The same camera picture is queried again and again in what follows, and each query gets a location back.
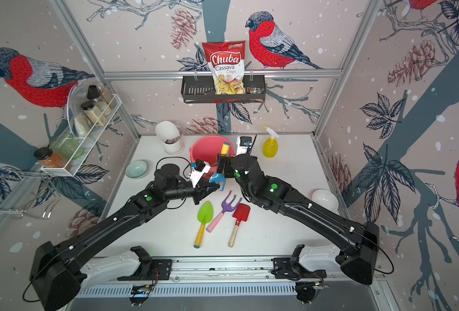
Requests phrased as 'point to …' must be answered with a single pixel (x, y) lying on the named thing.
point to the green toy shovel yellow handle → (205, 215)
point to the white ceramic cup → (166, 130)
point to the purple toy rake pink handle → (225, 208)
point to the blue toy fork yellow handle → (218, 177)
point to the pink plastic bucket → (207, 148)
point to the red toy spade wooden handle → (242, 213)
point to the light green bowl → (136, 169)
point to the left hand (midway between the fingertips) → (220, 182)
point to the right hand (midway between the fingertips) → (228, 154)
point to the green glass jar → (67, 146)
